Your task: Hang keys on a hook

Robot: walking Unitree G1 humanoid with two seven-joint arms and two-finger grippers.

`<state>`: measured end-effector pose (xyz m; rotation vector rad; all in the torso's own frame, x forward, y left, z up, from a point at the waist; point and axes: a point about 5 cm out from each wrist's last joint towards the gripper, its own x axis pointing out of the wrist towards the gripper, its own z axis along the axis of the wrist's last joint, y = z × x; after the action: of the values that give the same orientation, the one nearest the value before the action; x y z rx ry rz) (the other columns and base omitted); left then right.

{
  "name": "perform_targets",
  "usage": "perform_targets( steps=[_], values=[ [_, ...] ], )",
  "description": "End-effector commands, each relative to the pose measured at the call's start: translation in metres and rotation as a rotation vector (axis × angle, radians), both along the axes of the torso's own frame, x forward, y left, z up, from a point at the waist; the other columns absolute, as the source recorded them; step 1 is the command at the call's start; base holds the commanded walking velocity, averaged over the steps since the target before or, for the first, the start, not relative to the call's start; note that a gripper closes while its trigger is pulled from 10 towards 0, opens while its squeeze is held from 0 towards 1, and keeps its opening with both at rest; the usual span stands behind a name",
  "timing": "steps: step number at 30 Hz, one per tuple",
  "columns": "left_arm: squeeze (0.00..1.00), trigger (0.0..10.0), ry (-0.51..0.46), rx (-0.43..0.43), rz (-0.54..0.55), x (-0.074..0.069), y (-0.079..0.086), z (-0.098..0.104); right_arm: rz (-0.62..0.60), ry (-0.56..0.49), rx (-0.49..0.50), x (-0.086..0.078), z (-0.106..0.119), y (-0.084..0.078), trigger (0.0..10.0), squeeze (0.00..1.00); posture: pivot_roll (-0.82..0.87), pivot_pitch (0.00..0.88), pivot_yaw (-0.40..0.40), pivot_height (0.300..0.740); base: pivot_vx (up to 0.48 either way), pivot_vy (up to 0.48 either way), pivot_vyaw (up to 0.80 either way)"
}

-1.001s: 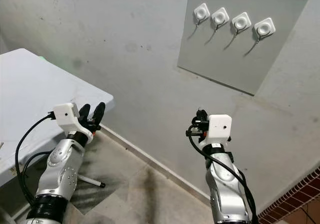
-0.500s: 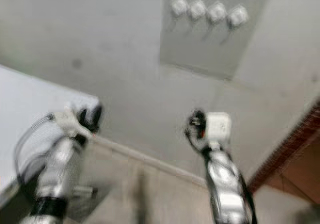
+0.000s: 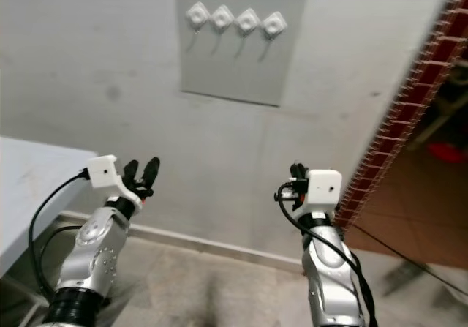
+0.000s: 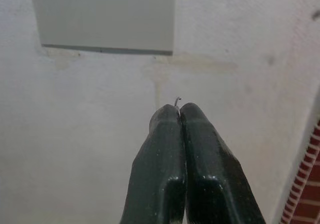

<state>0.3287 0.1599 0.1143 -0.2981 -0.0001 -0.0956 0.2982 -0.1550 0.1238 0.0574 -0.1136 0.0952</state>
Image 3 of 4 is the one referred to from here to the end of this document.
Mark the white wall hook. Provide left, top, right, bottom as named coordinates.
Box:
left=258, top=11, right=288, bottom=63
left=185, top=1, right=211, bottom=53
left=234, top=7, right=262, bottom=59
left=210, top=5, right=236, bottom=57

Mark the red plastic basin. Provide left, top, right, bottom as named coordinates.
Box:
left=427, top=141, right=468, bottom=164

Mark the thin black floor cable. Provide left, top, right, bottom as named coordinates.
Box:
left=347, top=223, right=468, bottom=298

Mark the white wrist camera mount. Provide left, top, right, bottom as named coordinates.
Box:
left=86, top=154, right=143, bottom=202
left=296, top=169, right=343, bottom=218

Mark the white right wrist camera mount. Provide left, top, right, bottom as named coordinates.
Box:
left=296, top=169, right=343, bottom=218

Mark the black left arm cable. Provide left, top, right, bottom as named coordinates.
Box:
left=28, top=170, right=90, bottom=298

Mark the white table with grey legs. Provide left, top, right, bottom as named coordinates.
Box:
left=0, top=135, right=99, bottom=320

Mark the grey hook board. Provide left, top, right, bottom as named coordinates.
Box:
left=175, top=0, right=312, bottom=108

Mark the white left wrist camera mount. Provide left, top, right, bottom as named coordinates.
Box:
left=86, top=154, right=143, bottom=202

